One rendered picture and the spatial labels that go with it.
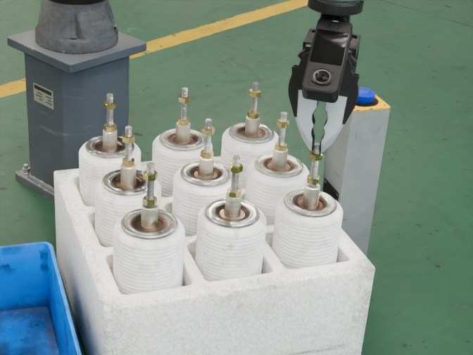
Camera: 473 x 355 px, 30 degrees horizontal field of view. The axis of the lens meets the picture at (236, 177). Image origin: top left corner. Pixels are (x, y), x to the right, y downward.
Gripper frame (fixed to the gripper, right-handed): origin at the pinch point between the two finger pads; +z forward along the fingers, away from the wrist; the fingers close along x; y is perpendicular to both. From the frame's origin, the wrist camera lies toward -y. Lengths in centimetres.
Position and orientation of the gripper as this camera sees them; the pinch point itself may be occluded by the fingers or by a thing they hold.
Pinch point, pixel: (317, 144)
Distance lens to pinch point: 121.1
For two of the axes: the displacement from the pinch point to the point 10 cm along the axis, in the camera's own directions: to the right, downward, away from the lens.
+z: -0.7, 8.8, 4.7
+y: 2.2, -4.5, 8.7
